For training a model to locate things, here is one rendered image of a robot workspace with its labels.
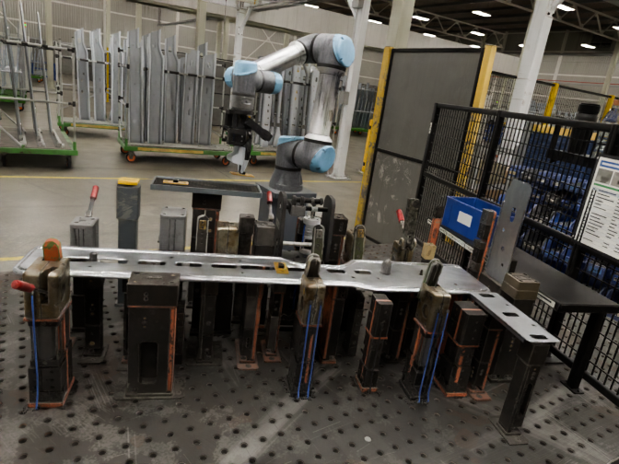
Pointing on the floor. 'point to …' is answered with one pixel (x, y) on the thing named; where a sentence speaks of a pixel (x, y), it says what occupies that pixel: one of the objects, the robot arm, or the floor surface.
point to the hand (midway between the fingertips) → (242, 168)
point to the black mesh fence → (528, 207)
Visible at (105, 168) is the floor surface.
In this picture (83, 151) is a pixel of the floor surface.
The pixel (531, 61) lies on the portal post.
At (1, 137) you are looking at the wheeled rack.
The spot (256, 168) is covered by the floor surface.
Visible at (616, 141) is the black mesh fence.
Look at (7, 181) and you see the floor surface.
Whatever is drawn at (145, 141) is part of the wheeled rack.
